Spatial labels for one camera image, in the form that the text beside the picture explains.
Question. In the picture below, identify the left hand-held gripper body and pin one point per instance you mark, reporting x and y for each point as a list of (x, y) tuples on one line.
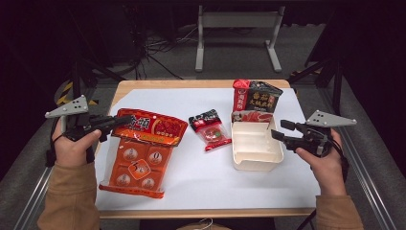
[(79, 127)]

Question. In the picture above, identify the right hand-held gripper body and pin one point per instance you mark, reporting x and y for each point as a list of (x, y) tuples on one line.
[(311, 140)]

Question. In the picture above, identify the white divided container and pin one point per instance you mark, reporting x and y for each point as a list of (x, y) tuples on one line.
[(255, 147)]

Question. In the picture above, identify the black and red soup packet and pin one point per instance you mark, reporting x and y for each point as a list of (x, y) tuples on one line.
[(261, 99)]

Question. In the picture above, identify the large orange sauce packet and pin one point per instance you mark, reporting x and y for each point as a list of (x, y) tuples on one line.
[(140, 159)]

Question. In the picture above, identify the small black and red packet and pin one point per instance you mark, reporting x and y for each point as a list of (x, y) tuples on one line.
[(210, 132)]

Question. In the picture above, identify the person's left hand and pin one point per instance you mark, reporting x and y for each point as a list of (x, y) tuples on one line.
[(75, 151)]

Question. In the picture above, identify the person's right hand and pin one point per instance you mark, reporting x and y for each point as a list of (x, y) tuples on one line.
[(328, 172)]

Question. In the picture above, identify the yellow and black striped tape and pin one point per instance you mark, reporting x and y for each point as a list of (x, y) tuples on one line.
[(65, 91)]

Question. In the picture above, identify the black metal stand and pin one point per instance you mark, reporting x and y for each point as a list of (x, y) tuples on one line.
[(76, 80), (336, 86)]

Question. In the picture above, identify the white table mat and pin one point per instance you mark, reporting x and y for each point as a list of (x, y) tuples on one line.
[(191, 179)]

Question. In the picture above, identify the white metal stand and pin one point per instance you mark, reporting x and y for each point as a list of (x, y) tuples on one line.
[(237, 19)]

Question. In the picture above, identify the aluminium rail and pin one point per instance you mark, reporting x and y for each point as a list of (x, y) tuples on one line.
[(32, 198), (370, 185)]

